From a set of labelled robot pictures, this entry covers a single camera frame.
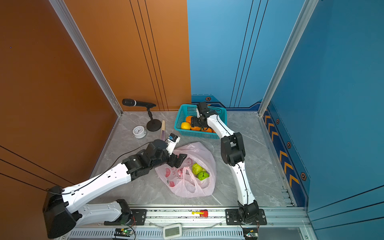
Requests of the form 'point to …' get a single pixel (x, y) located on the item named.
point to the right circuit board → (250, 233)
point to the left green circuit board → (123, 232)
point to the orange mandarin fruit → (208, 130)
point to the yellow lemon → (185, 125)
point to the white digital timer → (172, 231)
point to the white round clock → (139, 132)
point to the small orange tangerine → (196, 128)
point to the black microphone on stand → (153, 125)
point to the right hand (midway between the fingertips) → (195, 123)
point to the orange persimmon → (188, 119)
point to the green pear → (196, 168)
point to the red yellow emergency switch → (203, 213)
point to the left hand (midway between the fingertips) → (180, 150)
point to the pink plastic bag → (194, 176)
